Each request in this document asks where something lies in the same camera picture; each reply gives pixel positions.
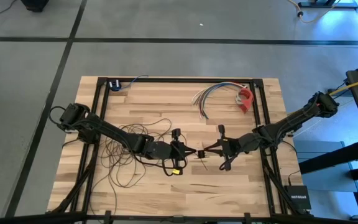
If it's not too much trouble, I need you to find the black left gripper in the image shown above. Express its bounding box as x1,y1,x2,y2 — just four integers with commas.
149,128,198,175

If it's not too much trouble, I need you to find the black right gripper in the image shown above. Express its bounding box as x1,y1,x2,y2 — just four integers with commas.
203,124,246,172

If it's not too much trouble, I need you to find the long thin black cord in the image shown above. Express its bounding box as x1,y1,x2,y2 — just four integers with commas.
88,118,209,216

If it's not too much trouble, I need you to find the red tape dispenser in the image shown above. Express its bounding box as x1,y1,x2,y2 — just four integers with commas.
235,88,255,114

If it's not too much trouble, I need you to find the blue round device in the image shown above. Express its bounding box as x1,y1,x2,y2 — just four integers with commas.
109,79,122,92

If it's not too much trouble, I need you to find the black stand base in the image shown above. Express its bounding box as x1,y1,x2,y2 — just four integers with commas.
297,0,358,9

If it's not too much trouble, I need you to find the colourful cable bundle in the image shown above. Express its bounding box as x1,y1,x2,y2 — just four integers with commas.
194,82,249,106

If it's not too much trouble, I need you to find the black switch cable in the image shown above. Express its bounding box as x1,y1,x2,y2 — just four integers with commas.
287,169,301,187

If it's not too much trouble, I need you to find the black Netgear network switch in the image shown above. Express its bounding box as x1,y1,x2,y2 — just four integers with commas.
283,185,312,211

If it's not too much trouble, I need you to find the yellow hanging cable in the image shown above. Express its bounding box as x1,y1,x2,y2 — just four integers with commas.
328,74,358,96

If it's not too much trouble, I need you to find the beige cable with plug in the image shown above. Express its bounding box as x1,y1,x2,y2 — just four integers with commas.
287,0,343,24

